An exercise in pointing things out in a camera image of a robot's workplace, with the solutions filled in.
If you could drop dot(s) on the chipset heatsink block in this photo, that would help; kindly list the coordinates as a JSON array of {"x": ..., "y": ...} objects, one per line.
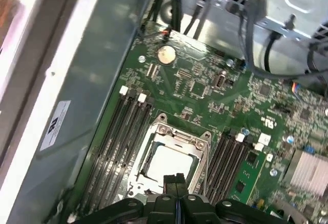
[{"x": 310, "y": 172}]

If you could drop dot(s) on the internal USB port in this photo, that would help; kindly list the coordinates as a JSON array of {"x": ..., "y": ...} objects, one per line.
[{"x": 221, "y": 81}]

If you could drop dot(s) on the metal socket cover frame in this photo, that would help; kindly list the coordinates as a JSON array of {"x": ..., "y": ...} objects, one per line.
[{"x": 179, "y": 143}]

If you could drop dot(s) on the grey black PC case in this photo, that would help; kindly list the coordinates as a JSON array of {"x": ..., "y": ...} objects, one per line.
[{"x": 89, "y": 93}]

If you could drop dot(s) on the black RAM slot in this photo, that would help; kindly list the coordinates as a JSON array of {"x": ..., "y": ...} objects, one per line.
[
  {"x": 231, "y": 167},
  {"x": 111, "y": 144},
  {"x": 225, "y": 165},
  {"x": 217, "y": 162},
  {"x": 101, "y": 144},
  {"x": 122, "y": 144},
  {"x": 132, "y": 144}
]

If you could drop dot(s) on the green RAM stick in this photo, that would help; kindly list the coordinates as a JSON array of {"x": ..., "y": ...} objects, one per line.
[{"x": 248, "y": 178}]

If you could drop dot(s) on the white case sticker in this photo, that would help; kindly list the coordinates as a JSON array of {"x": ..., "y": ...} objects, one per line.
[{"x": 55, "y": 126}]

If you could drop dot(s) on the green motherboard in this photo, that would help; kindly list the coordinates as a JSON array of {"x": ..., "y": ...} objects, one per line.
[{"x": 230, "y": 101}]

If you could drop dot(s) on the CPU socket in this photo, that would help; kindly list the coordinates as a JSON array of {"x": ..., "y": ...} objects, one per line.
[{"x": 164, "y": 127}]

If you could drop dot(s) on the silver coin cell battery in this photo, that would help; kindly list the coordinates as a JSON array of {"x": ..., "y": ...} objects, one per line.
[{"x": 166, "y": 55}]

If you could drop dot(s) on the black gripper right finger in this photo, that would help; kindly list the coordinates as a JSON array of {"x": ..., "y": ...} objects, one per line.
[{"x": 194, "y": 211}]

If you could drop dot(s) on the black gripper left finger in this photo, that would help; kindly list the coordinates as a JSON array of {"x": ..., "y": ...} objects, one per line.
[{"x": 164, "y": 211}]

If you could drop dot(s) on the silver topped CPU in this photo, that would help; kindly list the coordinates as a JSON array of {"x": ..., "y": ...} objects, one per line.
[{"x": 166, "y": 162}]

